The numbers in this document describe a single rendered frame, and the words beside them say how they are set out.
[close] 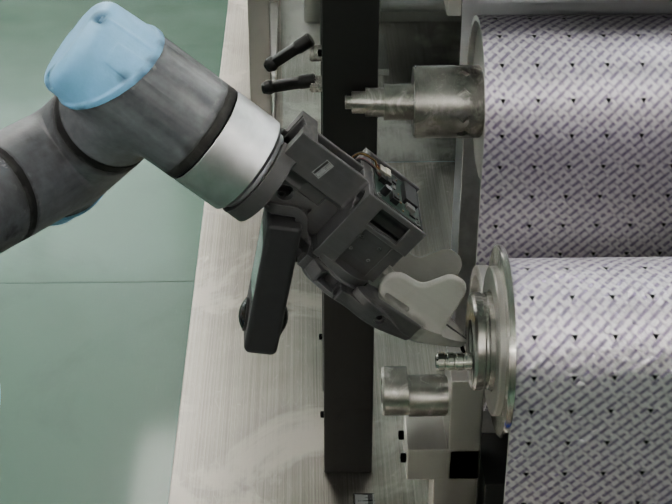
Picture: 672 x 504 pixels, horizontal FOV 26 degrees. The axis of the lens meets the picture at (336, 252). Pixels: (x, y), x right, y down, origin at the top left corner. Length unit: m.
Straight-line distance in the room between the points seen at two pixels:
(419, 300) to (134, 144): 0.24
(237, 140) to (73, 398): 2.26
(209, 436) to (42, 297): 1.99
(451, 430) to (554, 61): 0.32
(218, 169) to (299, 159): 0.06
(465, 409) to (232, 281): 0.73
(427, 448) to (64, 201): 0.37
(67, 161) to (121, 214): 2.86
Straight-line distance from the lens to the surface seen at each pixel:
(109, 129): 0.98
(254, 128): 0.99
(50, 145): 1.02
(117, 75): 0.96
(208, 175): 0.98
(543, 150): 1.24
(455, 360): 1.10
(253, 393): 1.65
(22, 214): 1.00
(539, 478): 1.13
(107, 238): 3.77
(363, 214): 1.00
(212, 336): 1.75
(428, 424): 1.22
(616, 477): 1.14
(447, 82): 1.27
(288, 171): 0.99
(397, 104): 1.28
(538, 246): 1.29
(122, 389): 3.22
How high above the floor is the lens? 1.88
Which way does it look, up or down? 31 degrees down
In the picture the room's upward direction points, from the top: straight up
